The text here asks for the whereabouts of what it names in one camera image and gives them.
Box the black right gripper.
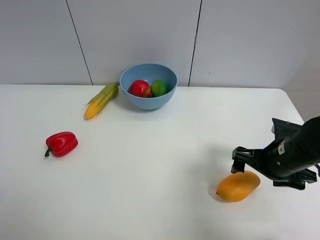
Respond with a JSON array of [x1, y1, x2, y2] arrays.
[[231, 138, 318, 191]]

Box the green lime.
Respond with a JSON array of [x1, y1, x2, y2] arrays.
[[150, 80, 170, 98]]

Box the red pomegranate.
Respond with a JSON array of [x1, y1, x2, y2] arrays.
[[129, 79, 152, 98]]

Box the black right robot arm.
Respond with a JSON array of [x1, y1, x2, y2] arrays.
[[231, 117, 320, 191]]

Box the light blue plastic bowl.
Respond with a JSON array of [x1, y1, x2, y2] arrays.
[[119, 63, 178, 110]]

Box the orange yellow mango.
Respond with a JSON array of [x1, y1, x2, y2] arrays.
[[216, 170, 261, 203]]

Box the yellow corn cob with husk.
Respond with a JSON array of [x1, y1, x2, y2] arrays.
[[84, 82, 119, 120]]

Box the red bell pepper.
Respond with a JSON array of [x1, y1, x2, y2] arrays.
[[44, 131, 78, 158]]

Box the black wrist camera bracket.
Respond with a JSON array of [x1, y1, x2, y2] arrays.
[[271, 118, 302, 143]]

